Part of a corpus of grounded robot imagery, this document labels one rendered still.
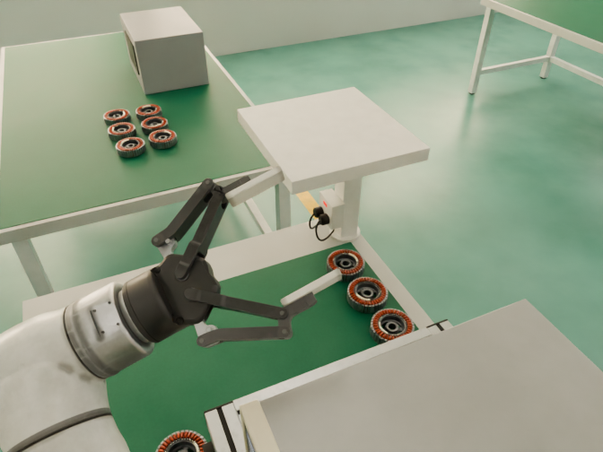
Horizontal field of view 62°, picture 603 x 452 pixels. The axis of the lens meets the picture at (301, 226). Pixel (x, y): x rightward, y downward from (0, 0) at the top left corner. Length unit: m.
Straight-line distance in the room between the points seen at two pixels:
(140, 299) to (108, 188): 1.43
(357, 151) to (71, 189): 1.17
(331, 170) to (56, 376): 0.72
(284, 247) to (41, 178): 1.00
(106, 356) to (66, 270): 2.29
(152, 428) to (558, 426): 0.88
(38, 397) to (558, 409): 0.53
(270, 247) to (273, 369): 0.45
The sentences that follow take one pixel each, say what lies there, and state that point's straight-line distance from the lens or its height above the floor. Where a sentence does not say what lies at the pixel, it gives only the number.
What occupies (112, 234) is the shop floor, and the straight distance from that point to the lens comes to 2.97.
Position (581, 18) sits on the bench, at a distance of 4.07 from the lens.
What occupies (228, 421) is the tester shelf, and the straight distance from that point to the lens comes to 0.80.
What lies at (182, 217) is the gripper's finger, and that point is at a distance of 0.58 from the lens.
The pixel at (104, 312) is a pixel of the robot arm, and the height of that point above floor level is 1.41.
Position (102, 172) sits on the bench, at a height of 0.75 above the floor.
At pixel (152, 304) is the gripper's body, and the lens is 0.54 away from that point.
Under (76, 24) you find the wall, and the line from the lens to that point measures 4.88.
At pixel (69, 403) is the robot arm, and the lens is 0.57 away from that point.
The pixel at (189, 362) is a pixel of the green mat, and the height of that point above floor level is 0.75.
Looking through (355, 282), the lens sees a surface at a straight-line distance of 1.42.
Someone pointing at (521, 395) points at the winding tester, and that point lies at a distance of 0.62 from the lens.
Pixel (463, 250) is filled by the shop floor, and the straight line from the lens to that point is 2.82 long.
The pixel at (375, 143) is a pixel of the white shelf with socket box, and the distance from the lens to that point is 1.20.
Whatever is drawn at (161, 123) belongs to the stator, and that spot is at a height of 0.77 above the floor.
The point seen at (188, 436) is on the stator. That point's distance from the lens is 1.17.
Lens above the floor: 1.80
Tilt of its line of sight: 39 degrees down
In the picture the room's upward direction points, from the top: straight up
